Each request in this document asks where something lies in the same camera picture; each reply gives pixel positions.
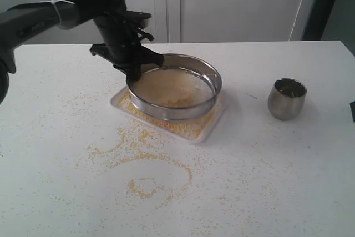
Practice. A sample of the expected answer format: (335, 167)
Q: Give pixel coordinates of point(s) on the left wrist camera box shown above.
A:
(141, 19)

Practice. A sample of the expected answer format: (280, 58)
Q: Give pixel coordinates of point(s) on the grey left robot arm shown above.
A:
(25, 21)

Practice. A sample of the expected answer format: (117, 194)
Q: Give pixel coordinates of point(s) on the white plastic tray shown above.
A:
(210, 128)

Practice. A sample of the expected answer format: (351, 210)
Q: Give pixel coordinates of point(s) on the round stainless steel sieve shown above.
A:
(197, 67)

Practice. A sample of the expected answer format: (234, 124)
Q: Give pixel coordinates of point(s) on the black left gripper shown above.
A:
(122, 45)

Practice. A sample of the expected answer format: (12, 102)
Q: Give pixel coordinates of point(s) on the yellow-brown granules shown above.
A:
(183, 128)

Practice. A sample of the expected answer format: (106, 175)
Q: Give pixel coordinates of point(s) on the stainless steel cup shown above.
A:
(286, 98)

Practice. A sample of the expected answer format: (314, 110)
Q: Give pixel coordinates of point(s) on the white rice grains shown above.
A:
(175, 88)

